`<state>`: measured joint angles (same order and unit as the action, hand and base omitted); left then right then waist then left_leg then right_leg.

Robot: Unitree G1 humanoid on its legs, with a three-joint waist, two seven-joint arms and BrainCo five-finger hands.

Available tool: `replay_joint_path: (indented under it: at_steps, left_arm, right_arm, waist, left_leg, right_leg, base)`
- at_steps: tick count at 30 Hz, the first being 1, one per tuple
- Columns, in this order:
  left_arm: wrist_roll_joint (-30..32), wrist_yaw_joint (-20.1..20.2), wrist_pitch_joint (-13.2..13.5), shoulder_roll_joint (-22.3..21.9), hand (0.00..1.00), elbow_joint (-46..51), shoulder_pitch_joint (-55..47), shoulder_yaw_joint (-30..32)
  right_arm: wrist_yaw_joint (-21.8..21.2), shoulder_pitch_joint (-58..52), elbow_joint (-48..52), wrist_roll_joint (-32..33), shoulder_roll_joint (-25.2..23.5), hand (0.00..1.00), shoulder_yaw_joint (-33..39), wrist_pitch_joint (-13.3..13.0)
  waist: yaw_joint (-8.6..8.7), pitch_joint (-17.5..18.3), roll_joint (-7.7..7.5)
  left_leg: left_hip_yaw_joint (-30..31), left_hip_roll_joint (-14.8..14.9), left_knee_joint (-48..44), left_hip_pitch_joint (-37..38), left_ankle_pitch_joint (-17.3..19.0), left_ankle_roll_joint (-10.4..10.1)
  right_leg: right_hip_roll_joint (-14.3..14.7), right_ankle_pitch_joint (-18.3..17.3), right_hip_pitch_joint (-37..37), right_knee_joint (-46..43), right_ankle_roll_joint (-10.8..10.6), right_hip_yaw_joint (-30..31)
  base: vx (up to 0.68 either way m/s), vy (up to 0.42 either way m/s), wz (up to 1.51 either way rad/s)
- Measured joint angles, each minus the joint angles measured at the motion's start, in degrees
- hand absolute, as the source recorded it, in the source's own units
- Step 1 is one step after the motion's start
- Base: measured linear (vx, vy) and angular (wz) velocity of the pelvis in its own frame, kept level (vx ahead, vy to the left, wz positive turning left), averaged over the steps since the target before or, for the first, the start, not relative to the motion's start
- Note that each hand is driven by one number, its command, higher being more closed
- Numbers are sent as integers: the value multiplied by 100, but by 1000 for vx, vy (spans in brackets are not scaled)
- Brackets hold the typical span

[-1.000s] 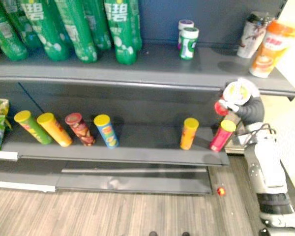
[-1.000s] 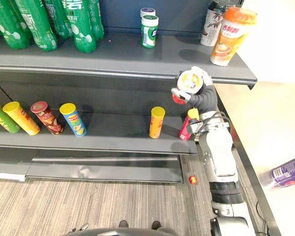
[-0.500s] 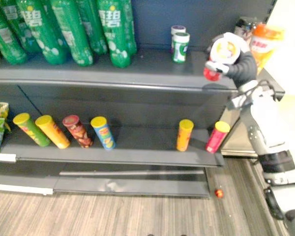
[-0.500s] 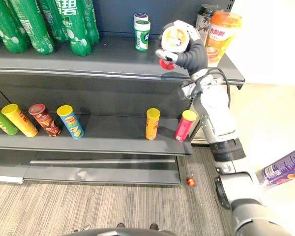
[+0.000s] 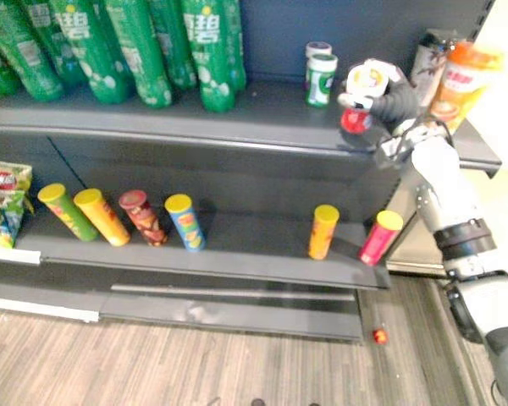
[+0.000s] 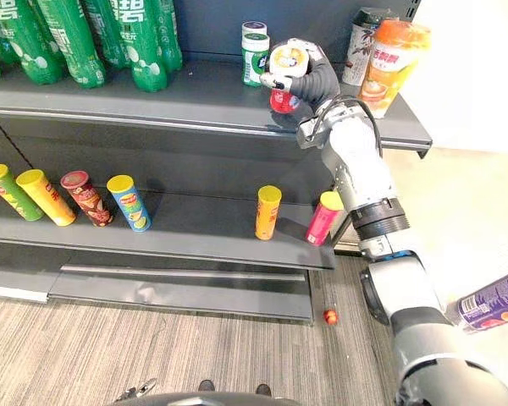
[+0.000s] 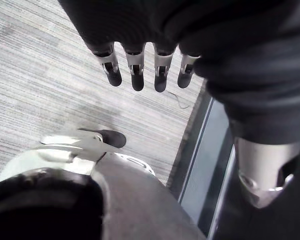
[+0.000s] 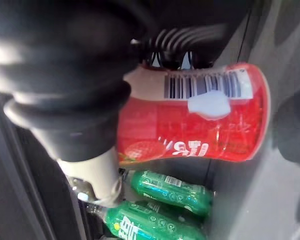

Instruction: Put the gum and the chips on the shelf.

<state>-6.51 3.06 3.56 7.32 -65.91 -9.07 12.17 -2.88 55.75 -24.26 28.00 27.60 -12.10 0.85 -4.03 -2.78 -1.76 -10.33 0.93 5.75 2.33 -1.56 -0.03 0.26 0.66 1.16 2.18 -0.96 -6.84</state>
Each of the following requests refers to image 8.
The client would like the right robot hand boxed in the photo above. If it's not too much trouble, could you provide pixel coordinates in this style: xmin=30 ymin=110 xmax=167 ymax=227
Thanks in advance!
xmin=0 ymin=0 xmax=256 ymax=208

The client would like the red gum bottle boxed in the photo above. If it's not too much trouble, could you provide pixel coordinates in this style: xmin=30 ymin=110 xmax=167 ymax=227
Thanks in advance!
xmin=116 ymin=62 xmax=272 ymax=166

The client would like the green soda bottle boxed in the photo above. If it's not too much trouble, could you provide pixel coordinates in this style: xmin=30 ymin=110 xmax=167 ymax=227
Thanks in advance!
xmin=88 ymin=199 xmax=206 ymax=240
xmin=119 ymin=169 xmax=215 ymax=217

